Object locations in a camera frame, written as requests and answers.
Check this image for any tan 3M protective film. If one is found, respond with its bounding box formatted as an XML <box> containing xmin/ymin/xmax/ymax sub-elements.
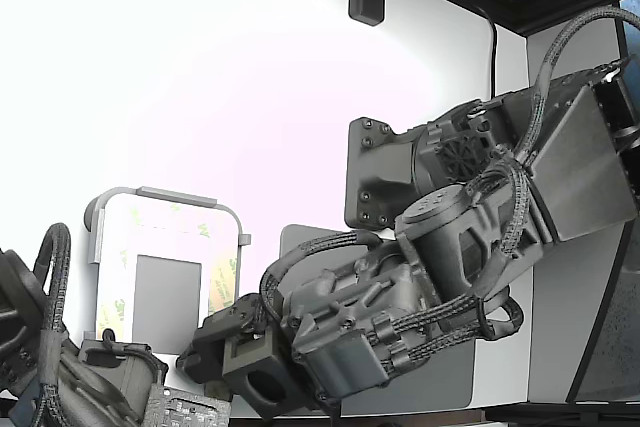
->
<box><xmin>98</xmin><ymin>199</ymin><xmax>240</xmax><ymax>348</ymax></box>

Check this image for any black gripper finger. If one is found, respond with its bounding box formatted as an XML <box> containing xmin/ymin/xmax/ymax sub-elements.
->
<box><xmin>177</xmin><ymin>346</ymin><xmax>226</xmax><ymax>384</ymax></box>
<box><xmin>189</xmin><ymin>324</ymin><xmax>229</xmax><ymax>352</ymax></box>

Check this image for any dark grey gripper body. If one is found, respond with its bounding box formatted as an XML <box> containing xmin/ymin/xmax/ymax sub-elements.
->
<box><xmin>219</xmin><ymin>330</ymin><xmax>302</xmax><ymax>407</ymax></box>

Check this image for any grey circuit board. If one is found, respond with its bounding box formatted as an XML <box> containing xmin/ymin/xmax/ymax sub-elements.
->
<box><xmin>144</xmin><ymin>384</ymin><xmax>234</xmax><ymax>427</ymax></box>

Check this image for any grey rectangular mat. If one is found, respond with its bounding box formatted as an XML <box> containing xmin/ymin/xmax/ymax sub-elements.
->
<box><xmin>277</xmin><ymin>224</ymin><xmax>476</xmax><ymax>406</ymax></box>

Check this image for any braided black arm cable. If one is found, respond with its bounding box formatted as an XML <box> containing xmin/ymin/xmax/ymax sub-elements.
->
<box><xmin>517</xmin><ymin>3</ymin><xmax>640</xmax><ymax>168</ymax></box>

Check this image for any small grey square pad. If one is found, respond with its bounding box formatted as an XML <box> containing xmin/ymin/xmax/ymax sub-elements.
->
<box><xmin>97</xmin><ymin>199</ymin><xmax>240</xmax><ymax>356</ymax></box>

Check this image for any thin black cable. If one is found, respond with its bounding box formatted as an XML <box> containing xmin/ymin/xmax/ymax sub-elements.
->
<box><xmin>469</xmin><ymin>2</ymin><xmax>499</xmax><ymax>101</ymax></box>

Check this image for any dark speckled panel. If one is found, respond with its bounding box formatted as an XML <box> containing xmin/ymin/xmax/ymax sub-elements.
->
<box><xmin>567</xmin><ymin>219</ymin><xmax>640</xmax><ymax>404</ymax></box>

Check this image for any braided cable of idle arm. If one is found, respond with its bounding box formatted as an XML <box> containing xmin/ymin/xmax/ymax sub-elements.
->
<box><xmin>32</xmin><ymin>221</ymin><xmax>74</xmax><ymax>427</ymax></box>

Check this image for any grey device holder fixture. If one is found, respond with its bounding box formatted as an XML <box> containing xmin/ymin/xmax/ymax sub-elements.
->
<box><xmin>82</xmin><ymin>185</ymin><xmax>253</xmax><ymax>356</ymax></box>

